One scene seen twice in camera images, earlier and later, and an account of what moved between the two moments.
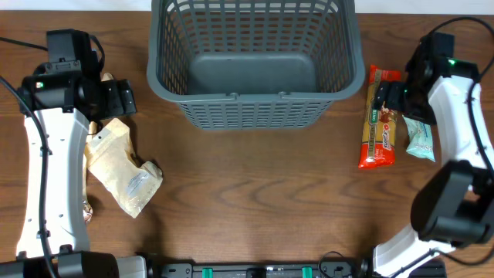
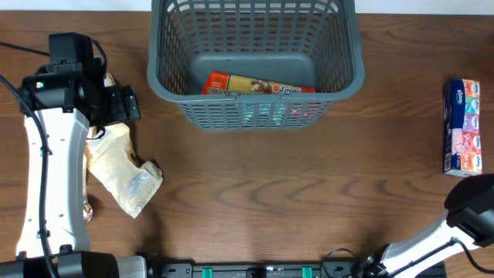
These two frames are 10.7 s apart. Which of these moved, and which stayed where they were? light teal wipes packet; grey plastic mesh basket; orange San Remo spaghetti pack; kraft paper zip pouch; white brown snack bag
Moved: light teal wipes packet; orange San Remo spaghetti pack
Stayed: kraft paper zip pouch; grey plastic mesh basket; white brown snack bag
